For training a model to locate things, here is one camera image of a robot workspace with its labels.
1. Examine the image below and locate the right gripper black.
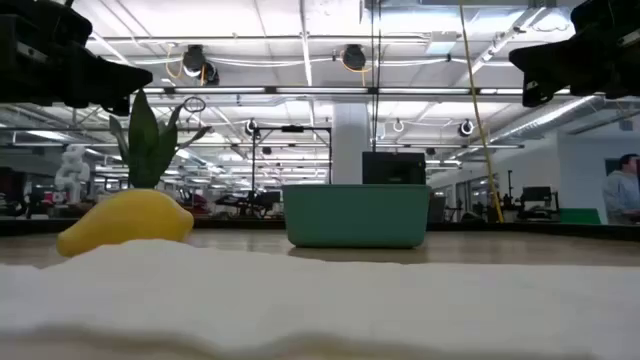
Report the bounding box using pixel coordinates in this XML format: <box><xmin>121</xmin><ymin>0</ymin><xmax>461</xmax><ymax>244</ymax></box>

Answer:
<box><xmin>508</xmin><ymin>0</ymin><xmax>640</xmax><ymax>109</ymax></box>

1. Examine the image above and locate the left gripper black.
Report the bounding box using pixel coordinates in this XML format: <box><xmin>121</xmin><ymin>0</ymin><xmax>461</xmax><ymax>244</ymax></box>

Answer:
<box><xmin>0</xmin><ymin>0</ymin><xmax>154</xmax><ymax>117</ymax></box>

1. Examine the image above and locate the yellow toy lemon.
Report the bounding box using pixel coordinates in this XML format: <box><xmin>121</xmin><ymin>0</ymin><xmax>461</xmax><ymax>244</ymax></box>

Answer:
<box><xmin>55</xmin><ymin>188</ymin><xmax>195</xmax><ymax>259</ymax></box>

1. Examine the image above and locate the green plastic tupperware container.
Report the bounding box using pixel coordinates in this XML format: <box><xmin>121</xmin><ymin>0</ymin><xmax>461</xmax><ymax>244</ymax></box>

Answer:
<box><xmin>281</xmin><ymin>183</ymin><xmax>432</xmax><ymax>250</ymax></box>

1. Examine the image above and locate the green plant in white pot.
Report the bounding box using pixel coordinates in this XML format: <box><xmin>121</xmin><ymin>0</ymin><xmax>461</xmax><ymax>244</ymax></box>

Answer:
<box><xmin>108</xmin><ymin>88</ymin><xmax>214</xmax><ymax>191</ymax></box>

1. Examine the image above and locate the white humanoid robot figure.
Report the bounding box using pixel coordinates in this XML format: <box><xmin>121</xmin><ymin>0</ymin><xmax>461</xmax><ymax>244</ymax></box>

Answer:
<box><xmin>53</xmin><ymin>144</ymin><xmax>92</xmax><ymax>205</ymax></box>

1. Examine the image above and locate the black monitor workstation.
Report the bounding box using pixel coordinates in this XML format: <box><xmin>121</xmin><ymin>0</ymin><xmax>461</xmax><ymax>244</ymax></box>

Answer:
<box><xmin>516</xmin><ymin>185</ymin><xmax>562</xmax><ymax>222</ymax></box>

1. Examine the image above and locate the person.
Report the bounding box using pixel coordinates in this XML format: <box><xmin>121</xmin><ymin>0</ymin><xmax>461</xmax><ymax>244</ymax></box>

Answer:
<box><xmin>601</xmin><ymin>153</ymin><xmax>640</xmax><ymax>225</ymax></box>

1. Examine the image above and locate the green panel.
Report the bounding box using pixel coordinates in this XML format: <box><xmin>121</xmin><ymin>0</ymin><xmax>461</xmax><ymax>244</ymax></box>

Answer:
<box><xmin>559</xmin><ymin>207</ymin><xmax>602</xmax><ymax>226</ymax></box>

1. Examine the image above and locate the black box monitor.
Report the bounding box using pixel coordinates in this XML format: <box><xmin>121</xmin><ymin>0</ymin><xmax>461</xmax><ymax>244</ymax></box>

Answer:
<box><xmin>362</xmin><ymin>151</ymin><xmax>427</xmax><ymax>186</ymax></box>

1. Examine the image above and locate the long ceiling light strip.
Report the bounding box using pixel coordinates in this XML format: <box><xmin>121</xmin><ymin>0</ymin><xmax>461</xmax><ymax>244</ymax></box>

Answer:
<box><xmin>132</xmin><ymin>85</ymin><xmax>571</xmax><ymax>97</ymax></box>

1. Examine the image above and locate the white building column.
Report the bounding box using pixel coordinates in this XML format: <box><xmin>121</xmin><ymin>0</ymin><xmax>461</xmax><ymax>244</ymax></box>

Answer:
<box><xmin>331</xmin><ymin>102</ymin><xmax>371</xmax><ymax>185</ymax></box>

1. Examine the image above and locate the white cloth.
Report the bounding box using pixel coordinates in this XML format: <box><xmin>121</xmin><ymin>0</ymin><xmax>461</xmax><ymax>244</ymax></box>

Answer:
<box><xmin>0</xmin><ymin>238</ymin><xmax>640</xmax><ymax>360</ymax></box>

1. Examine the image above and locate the silver air duct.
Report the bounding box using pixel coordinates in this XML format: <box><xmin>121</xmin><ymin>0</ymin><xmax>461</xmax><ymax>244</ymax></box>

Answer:
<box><xmin>488</xmin><ymin>94</ymin><xmax>604</xmax><ymax>147</ymax></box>

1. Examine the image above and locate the yellow hanging cable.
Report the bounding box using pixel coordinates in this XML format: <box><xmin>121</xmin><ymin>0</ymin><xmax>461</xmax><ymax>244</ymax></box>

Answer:
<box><xmin>458</xmin><ymin>0</ymin><xmax>504</xmax><ymax>224</ymax></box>

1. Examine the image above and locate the black wire loop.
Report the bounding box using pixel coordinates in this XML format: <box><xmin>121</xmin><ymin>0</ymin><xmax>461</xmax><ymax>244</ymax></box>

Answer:
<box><xmin>182</xmin><ymin>95</ymin><xmax>208</xmax><ymax>114</ymax></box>

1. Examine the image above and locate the large black ceiling cable reel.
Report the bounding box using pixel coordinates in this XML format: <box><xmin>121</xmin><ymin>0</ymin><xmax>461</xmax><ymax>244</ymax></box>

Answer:
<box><xmin>341</xmin><ymin>43</ymin><xmax>369</xmax><ymax>72</ymax></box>
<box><xmin>181</xmin><ymin>44</ymin><xmax>221</xmax><ymax>87</ymax></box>

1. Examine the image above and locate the black table edge rail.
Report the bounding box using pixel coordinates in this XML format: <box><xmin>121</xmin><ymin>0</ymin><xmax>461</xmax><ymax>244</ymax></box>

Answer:
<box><xmin>0</xmin><ymin>217</ymin><xmax>640</xmax><ymax>242</ymax></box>

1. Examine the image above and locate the black hanging cable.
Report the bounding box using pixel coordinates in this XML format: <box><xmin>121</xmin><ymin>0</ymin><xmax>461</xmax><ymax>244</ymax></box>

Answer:
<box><xmin>370</xmin><ymin>0</ymin><xmax>382</xmax><ymax>153</ymax></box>

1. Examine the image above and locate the black metal frame stand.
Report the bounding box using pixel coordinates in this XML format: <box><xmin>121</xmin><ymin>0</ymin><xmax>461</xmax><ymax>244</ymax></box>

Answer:
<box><xmin>251</xmin><ymin>125</ymin><xmax>333</xmax><ymax>187</ymax></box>

